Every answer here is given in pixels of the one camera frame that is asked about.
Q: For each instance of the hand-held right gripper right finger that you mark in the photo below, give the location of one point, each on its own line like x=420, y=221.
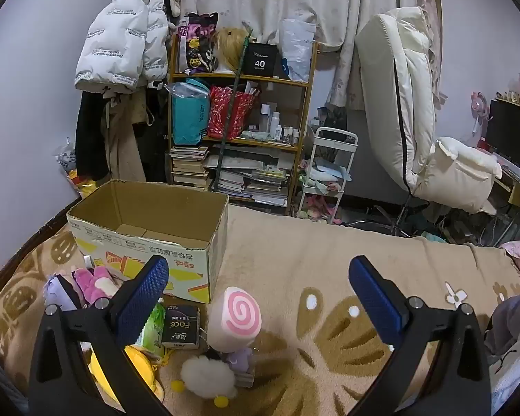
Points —
x=377, y=299

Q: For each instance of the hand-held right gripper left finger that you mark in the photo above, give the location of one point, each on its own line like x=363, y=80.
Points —
x=143, y=299

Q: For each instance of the yellow plush toy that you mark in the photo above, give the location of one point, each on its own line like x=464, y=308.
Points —
x=134, y=368

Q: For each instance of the lavender haired plush doll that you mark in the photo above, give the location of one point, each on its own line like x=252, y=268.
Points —
x=56, y=288

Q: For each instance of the printed cardboard box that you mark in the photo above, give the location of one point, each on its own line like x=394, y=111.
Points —
x=186, y=210

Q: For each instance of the pink swirl plush roll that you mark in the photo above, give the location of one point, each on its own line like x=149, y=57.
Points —
x=240, y=316

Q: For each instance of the white fluffy plush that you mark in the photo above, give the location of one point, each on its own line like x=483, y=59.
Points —
x=208, y=375

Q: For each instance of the black tissue packet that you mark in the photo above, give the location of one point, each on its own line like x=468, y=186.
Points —
x=180, y=325

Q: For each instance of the pink plush toy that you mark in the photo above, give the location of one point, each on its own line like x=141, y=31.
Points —
x=89, y=284

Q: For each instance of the small lavender plush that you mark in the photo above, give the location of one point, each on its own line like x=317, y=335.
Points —
x=240, y=362

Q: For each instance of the plastic bag of plush toys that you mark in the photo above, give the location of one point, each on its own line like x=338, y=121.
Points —
x=71, y=167

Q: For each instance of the grey cloth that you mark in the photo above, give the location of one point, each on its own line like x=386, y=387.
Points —
x=513, y=320

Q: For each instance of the stack of books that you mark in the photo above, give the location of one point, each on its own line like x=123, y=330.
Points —
x=190, y=167

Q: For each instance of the black hanging coat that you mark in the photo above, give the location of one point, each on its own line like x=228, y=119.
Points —
x=91, y=138

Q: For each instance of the beige hanging coat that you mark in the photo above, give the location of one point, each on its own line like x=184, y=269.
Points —
x=121, y=147

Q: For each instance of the dark hanging garment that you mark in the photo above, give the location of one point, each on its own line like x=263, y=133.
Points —
x=156, y=138

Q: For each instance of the pile of magazines and papers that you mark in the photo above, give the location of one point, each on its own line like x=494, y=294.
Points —
x=260, y=182

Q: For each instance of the white trolley cart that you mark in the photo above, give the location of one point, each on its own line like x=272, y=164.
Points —
x=327, y=130

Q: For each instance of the black printed bag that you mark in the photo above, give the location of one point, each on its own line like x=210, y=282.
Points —
x=331, y=117

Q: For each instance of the teal bag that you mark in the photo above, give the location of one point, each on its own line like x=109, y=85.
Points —
x=190, y=117

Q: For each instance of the row of cosmetic bottles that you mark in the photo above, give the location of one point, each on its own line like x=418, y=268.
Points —
x=277, y=125

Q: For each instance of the red patterned bag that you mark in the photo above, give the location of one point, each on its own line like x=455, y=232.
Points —
x=225, y=112

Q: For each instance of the green stick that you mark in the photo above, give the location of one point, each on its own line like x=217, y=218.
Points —
x=232, y=108

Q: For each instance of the clear zip bag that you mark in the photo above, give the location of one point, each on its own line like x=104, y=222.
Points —
x=186, y=90

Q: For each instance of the pink desk fan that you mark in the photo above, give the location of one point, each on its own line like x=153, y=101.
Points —
x=479, y=108

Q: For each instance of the black monitor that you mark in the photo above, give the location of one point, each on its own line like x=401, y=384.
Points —
x=515, y=130

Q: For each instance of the cream folded mattress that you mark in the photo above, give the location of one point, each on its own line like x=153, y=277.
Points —
x=394, y=73

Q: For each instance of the wooden shelf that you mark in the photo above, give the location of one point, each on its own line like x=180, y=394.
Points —
x=260, y=81

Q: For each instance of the white puffer jacket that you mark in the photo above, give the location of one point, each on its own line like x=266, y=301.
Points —
x=121, y=30

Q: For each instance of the cartoon printed bag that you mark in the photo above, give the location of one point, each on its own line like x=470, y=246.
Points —
x=195, y=47

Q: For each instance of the clear plastic bag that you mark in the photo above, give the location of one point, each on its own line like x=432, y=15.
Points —
x=297, y=52

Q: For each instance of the black box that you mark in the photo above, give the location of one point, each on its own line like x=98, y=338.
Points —
x=260, y=63

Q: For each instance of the blonde wig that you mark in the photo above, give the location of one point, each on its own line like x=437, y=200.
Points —
x=227, y=47

